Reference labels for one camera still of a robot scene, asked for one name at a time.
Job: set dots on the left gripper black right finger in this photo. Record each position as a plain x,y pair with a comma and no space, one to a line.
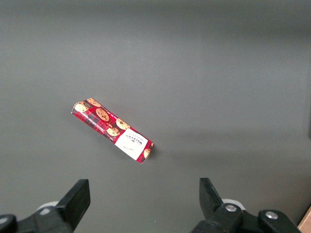
218,218

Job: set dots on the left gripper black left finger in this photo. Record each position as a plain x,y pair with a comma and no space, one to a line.
73,204

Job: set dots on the oak wooden drawer cabinet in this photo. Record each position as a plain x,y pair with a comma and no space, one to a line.
306,224

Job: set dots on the red tartan cookie box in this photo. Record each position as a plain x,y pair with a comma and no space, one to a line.
107,119

